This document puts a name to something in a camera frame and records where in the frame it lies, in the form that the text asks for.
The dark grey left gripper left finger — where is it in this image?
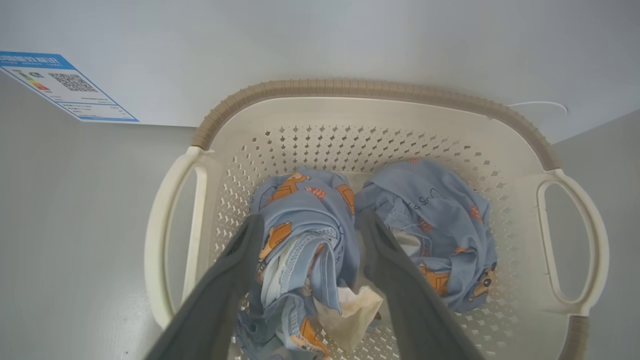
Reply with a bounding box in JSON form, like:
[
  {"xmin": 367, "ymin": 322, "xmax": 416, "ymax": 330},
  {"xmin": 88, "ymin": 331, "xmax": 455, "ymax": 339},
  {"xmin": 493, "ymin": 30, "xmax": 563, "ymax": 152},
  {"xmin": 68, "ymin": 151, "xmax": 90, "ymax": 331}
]
[{"xmin": 145, "ymin": 214, "xmax": 266, "ymax": 360}]

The blue energy label sticker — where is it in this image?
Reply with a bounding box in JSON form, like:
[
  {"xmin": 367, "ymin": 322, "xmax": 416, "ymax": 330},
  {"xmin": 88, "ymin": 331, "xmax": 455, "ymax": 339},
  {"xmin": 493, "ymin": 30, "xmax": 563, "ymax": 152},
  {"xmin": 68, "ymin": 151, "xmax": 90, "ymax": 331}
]
[{"xmin": 0, "ymin": 51, "xmax": 140, "ymax": 123}]

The white front-load washing machine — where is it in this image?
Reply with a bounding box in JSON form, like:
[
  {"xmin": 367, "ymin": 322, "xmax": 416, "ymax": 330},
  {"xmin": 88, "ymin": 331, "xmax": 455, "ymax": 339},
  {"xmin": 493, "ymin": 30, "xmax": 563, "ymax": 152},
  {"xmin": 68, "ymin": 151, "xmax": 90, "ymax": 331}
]
[{"xmin": 0, "ymin": 0, "xmax": 640, "ymax": 147}]

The round white filter cover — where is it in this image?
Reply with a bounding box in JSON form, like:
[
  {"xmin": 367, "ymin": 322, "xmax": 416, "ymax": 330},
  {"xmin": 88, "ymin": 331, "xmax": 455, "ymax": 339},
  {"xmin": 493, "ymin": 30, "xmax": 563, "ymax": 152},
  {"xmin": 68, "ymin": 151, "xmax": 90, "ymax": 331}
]
[{"xmin": 506, "ymin": 101, "xmax": 569, "ymax": 143}]

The cream perforated laundry basket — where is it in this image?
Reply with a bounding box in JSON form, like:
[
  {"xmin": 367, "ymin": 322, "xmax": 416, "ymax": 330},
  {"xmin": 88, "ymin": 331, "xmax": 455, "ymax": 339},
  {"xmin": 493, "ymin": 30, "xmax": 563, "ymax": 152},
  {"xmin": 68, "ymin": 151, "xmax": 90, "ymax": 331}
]
[{"xmin": 144, "ymin": 78, "xmax": 611, "ymax": 360}]

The blue printed garment cream lining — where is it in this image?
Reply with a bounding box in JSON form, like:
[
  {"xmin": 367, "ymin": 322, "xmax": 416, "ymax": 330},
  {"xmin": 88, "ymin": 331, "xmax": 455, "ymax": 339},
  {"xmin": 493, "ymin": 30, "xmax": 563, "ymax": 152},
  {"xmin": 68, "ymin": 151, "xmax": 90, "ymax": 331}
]
[{"xmin": 235, "ymin": 167, "xmax": 385, "ymax": 360}]

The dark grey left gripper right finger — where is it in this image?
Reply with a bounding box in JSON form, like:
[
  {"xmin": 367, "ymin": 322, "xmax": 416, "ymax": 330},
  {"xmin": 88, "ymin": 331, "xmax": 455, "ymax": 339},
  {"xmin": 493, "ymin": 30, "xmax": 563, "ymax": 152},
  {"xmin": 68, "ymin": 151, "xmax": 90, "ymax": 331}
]
[{"xmin": 357, "ymin": 210, "xmax": 483, "ymax": 360}]

